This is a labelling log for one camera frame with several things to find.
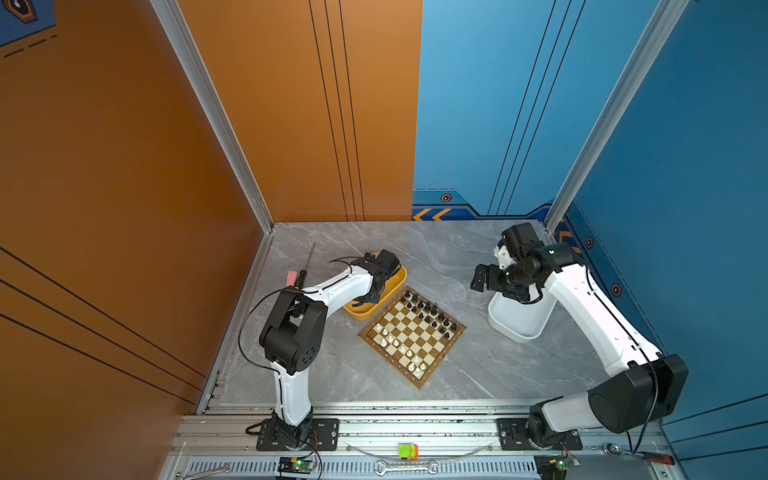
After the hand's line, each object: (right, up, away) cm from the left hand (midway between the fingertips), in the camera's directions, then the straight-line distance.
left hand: (361, 290), depth 94 cm
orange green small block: (+14, -34, -25) cm, 44 cm away
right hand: (+34, +3, -16) cm, 38 cm away
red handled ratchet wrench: (+63, -34, -25) cm, 76 cm away
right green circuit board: (+49, -39, -24) cm, 67 cm away
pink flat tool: (-25, +3, +8) cm, 26 cm away
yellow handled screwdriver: (-22, +5, +11) cm, 25 cm away
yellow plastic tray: (+3, -5, -5) cm, 8 cm away
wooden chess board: (+17, -13, -5) cm, 22 cm away
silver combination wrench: (+8, -38, -25) cm, 46 cm away
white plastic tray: (+51, -9, -3) cm, 52 cm away
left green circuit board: (-13, -39, -24) cm, 47 cm away
